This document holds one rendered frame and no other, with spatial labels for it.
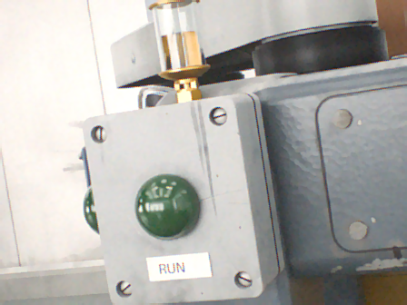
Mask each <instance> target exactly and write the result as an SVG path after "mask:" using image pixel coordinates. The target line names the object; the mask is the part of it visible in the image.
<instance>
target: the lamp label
mask: <svg viewBox="0 0 407 305"><path fill-rule="evenodd" d="M146 262H147V266H148V270H149V278H150V281H159V280H181V279H189V278H204V277H212V274H211V266H210V262H209V254H208V252H201V253H194V254H187V255H185V254H180V255H174V256H166V257H152V258H146Z"/></svg>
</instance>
